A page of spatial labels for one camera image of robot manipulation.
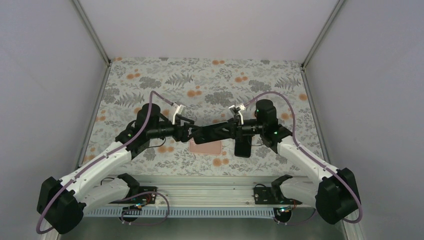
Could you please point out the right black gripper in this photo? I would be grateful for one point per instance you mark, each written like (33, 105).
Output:
(237, 125)

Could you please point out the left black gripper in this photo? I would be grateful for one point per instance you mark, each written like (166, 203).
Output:
(182, 136)

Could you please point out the black phone case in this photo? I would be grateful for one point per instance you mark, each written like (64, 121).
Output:
(243, 147)

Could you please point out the teal-edged black smartphone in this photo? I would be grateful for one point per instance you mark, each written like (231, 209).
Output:
(214, 132)

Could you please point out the pink phone case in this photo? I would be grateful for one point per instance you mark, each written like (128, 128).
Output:
(214, 148)

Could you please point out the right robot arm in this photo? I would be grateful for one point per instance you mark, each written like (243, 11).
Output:
(331, 191)

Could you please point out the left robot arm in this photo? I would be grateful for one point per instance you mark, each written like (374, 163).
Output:
(63, 202)

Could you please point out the floral patterned table mat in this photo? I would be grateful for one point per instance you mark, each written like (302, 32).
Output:
(207, 87)

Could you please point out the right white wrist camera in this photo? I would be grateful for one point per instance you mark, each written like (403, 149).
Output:
(237, 111)

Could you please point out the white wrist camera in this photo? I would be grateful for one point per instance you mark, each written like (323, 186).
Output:
(237, 111)
(177, 109)

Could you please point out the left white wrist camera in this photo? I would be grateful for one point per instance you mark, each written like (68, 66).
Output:
(177, 109)

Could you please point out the aluminium mounting rail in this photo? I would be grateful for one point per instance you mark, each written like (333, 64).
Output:
(194, 201)

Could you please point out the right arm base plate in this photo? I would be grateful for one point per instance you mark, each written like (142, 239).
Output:
(271, 195)

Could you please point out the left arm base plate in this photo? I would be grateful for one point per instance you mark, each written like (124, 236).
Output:
(138, 202)

